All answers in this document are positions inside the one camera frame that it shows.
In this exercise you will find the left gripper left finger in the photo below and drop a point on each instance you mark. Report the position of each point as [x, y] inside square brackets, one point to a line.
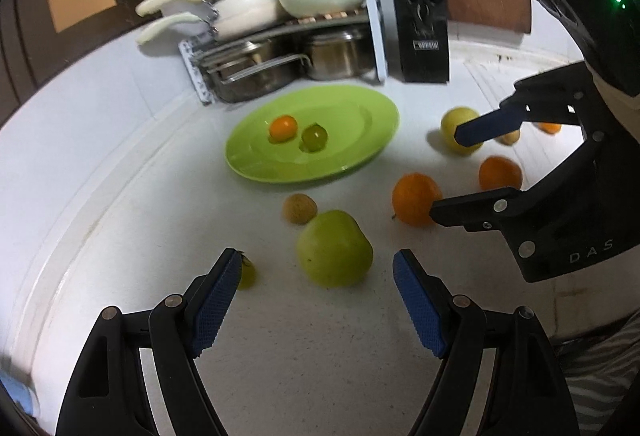
[106, 394]

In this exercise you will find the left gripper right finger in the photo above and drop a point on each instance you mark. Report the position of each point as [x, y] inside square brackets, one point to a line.
[527, 394]

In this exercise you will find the small green persimmon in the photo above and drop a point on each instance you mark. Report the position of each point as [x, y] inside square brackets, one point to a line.
[248, 274]

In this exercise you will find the small tan fruit far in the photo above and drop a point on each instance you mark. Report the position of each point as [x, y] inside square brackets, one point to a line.
[509, 139]

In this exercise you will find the small orange on plate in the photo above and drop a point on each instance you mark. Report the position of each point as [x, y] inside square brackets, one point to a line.
[283, 128]

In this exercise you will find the black knife block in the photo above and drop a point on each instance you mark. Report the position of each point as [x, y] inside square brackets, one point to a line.
[422, 30]

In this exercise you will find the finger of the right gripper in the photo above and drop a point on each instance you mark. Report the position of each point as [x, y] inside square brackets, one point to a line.
[474, 212]
[490, 126]

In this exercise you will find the small green fruit on plate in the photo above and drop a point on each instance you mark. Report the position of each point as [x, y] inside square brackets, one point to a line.
[314, 138]

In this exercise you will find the steel pot right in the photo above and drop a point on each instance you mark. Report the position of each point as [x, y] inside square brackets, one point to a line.
[344, 53]

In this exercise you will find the white pan lower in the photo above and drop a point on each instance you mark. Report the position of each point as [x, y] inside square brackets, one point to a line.
[228, 19]

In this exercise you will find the yellow apple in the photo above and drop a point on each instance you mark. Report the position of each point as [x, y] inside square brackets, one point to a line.
[448, 125]

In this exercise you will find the small orange far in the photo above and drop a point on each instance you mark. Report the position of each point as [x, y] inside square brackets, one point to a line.
[549, 128]

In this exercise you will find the grey white dish rack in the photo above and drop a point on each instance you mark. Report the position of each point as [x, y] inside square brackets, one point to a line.
[294, 33]

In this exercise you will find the large green apple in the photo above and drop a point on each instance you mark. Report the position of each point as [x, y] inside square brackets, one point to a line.
[333, 250]

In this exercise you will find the tan round fruit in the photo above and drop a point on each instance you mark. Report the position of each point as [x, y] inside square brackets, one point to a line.
[298, 209]

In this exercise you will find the green plate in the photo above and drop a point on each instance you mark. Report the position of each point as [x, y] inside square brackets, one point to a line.
[360, 123]

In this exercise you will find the large orange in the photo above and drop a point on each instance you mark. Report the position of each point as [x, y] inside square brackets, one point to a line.
[413, 197]

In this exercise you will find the steel pot with handle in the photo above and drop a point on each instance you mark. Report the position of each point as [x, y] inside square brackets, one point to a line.
[251, 69]

